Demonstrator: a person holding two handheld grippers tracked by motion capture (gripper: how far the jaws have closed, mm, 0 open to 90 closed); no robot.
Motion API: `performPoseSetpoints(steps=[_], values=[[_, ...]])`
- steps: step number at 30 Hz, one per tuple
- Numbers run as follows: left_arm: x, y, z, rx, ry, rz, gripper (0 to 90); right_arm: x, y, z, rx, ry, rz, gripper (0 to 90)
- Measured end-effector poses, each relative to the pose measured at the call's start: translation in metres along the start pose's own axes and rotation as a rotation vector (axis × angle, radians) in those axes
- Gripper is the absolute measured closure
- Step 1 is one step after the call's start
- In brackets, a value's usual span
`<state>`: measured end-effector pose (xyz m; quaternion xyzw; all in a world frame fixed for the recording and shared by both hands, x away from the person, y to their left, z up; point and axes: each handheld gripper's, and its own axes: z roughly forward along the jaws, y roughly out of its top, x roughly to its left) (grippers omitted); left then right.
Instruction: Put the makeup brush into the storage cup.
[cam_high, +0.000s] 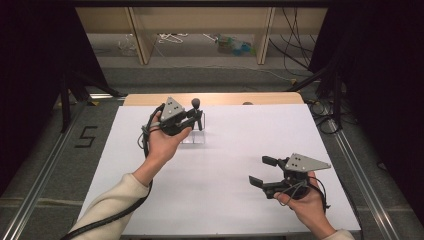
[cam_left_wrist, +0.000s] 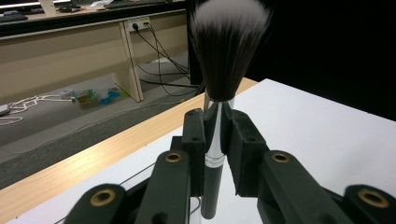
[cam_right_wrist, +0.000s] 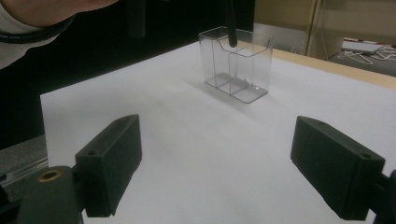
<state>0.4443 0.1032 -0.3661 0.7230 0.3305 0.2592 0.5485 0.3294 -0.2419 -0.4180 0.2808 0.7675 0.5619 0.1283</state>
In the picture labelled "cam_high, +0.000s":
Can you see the person's left hand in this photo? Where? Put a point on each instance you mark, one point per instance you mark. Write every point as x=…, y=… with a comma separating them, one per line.
x=163, y=146

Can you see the aluminium rail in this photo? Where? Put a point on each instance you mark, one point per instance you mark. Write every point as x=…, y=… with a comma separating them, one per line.
x=36, y=188
x=363, y=180

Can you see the black metal stand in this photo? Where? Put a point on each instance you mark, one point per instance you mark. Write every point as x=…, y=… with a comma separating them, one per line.
x=336, y=96
x=66, y=100

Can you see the colourful plastic bag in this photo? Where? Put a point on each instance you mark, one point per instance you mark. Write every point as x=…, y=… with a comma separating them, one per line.
x=235, y=46

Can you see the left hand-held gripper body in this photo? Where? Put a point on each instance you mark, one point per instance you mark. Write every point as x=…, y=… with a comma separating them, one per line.
x=171, y=111

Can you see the clear plastic bag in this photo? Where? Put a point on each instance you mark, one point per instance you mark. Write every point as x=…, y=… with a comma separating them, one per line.
x=127, y=45

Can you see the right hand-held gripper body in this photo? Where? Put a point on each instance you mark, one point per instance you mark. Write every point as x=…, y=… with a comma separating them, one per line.
x=301, y=162

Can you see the wooden shelf unit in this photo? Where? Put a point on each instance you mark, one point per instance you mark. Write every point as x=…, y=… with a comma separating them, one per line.
x=200, y=20

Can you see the clear acrylic organizer box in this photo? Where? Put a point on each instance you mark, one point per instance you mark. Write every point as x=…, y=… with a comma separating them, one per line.
x=195, y=136

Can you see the black curtain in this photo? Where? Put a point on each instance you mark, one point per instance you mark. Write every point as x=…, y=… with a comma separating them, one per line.
x=30, y=66
x=383, y=83

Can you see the white paper sheet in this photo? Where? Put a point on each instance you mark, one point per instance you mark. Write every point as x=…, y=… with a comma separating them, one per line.
x=226, y=200

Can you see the wooden table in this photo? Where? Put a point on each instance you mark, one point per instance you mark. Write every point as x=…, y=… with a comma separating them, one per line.
x=226, y=99

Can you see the person's right hand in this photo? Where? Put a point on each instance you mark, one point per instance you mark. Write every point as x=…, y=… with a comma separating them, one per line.
x=310, y=206

